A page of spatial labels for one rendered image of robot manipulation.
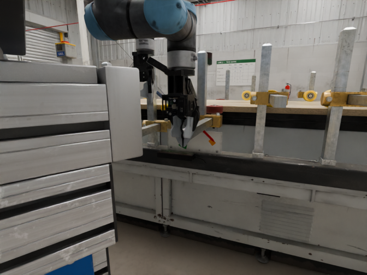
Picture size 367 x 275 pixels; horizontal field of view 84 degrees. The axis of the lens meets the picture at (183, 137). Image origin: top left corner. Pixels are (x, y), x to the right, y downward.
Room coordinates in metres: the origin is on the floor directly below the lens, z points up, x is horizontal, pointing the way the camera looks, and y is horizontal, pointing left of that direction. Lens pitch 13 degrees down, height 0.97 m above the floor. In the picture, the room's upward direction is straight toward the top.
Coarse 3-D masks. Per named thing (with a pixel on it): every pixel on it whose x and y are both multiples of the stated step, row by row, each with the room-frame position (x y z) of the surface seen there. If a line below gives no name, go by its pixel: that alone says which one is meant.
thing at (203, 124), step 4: (200, 120) 0.81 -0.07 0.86; (204, 120) 0.81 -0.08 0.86; (208, 120) 0.81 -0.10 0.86; (200, 124) 0.70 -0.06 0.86; (204, 124) 0.75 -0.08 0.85; (208, 124) 0.81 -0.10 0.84; (184, 128) 0.62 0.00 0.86; (196, 128) 0.65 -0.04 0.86; (200, 128) 0.70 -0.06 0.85; (204, 128) 0.75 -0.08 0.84; (196, 132) 0.65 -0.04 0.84; (200, 132) 0.70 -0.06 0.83; (192, 136) 0.61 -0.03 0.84
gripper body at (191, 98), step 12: (168, 72) 0.52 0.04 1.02; (180, 72) 0.51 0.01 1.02; (192, 72) 0.55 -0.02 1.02; (168, 84) 0.52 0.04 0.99; (180, 84) 0.54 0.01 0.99; (168, 96) 0.52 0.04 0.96; (180, 96) 0.51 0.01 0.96; (192, 96) 0.54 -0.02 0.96; (168, 108) 0.53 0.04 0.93; (180, 108) 0.52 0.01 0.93; (192, 108) 0.56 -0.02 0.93
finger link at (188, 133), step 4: (188, 120) 0.56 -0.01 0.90; (192, 120) 0.57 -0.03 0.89; (188, 124) 0.56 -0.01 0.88; (192, 124) 0.57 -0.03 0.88; (188, 128) 0.56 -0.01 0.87; (184, 132) 0.53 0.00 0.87; (188, 132) 0.56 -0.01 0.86; (192, 132) 0.57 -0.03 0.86; (184, 136) 0.53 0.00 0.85; (188, 136) 0.56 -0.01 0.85; (184, 140) 0.58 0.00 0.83; (188, 140) 0.57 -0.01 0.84; (184, 144) 0.58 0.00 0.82
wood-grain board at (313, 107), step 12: (144, 108) 1.19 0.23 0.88; (228, 108) 1.03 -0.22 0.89; (240, 108) 1.01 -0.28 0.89; (252, 108) 0.99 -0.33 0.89; (276, 108) 0.95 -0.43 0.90; (288, 108) 0.94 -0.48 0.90; (300, 108) 0.92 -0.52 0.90; (312, 108) 0.90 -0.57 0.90; (324, 108) 0.90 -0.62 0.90; (348, 108) 0.90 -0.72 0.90; (360, 108) 0.90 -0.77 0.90
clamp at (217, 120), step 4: (200, 116) 0.89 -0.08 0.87; (204, 116) 0.89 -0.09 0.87; (208, 116) 0.88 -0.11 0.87; (212, 116) 0.88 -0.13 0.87; (216, 116) 0.87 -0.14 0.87; (220, 116) 0.86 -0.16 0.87; (212, 120) 0.88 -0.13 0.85; (216, 120) 0.87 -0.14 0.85; (220, 120) 0.86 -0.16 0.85; (212, 124) 0.87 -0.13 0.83; (216, 124) 0.87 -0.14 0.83; (220, 124) 0.87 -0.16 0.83
